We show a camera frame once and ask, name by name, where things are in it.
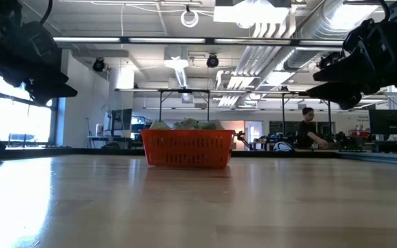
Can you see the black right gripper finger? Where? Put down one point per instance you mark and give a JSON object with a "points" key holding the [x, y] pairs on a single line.
{"points": [[346, 70], [340, 93]]}

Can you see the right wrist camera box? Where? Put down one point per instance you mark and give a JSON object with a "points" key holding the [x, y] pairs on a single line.
{"points": [[357, 36]]}

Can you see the black overhead beam with lights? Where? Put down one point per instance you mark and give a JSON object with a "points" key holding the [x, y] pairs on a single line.
{"points": [[167, 40]]}

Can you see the dark computer monitor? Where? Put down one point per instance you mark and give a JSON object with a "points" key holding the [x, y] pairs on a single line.
{"points": [[389, 122], [122, 120]]}

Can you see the large bright window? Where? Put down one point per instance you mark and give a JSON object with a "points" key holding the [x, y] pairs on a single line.
{"points": [[22, 127]]}

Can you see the round black ceiling camera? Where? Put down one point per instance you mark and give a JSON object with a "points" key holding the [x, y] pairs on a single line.
{"points": [[212, 61], [98, 64]]}

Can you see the black background rig frame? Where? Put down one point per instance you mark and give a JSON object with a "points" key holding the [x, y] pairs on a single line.
{"points": [[283, 117], [184, 91]]}

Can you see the white hanging ceiling vent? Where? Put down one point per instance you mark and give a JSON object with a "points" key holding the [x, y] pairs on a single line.
{"points": [[176, 63]]}

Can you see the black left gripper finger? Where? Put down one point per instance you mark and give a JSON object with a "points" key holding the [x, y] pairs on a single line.
{"points": [[47, 81], [50, 93]]}

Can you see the background black robot arm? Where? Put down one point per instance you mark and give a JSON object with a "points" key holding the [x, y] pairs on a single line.
{"points": [[245, 139]]}

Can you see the person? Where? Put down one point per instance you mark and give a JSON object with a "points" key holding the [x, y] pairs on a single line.
{"points": [[305, 132]]}

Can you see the orange plastic basket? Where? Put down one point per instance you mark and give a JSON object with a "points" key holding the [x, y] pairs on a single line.
{"points": [[188, 148]]}

